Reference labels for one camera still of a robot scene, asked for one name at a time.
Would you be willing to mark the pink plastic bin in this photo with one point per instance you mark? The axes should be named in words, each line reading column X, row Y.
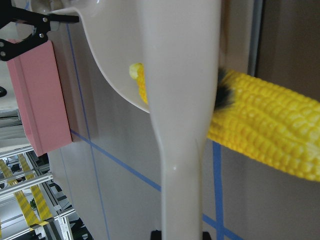
column 39, row 96

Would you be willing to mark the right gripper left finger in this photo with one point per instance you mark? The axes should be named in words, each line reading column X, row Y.
column 156, row 235

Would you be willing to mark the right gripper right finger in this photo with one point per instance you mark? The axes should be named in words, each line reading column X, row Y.
column 206, row 235

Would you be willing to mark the beige hand brush black bristles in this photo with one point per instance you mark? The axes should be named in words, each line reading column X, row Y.
column 184, row 42

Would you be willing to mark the yellow toy corn cob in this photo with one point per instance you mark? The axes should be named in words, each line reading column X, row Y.
column 268, row 123

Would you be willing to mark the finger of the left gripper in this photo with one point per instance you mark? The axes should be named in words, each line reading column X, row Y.
column 9, row 13
column 38, row 36

